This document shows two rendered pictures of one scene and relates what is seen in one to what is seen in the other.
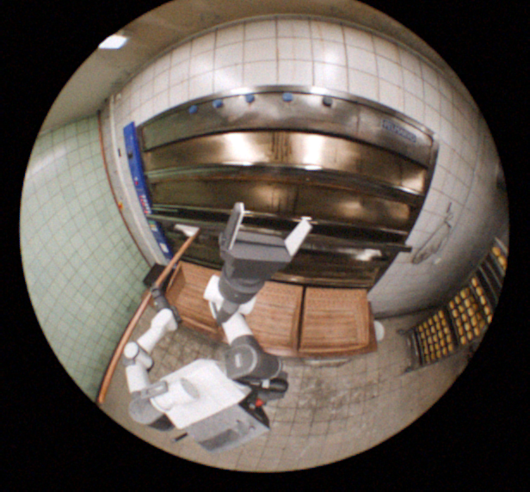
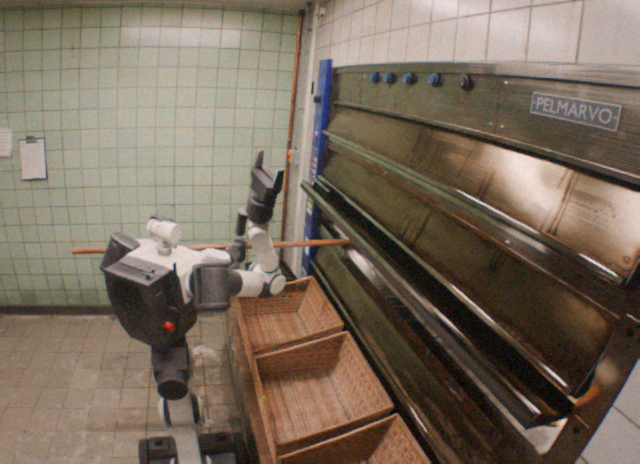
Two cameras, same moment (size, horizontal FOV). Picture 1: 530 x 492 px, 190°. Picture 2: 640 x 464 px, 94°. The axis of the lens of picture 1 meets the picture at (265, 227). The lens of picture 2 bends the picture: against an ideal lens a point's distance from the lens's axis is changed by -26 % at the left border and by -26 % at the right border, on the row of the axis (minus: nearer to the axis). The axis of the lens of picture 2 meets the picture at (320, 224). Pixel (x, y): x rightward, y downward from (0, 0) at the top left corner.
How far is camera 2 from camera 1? 1.06 m
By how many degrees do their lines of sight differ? 54
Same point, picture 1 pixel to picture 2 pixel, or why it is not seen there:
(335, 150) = (466, 160)
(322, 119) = (459, 112)
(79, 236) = (210, 153)
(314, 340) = not seen: outside the picture
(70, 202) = (221, 108)
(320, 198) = (445, 234)
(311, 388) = not seen: outside the picture
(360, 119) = (500, 105)
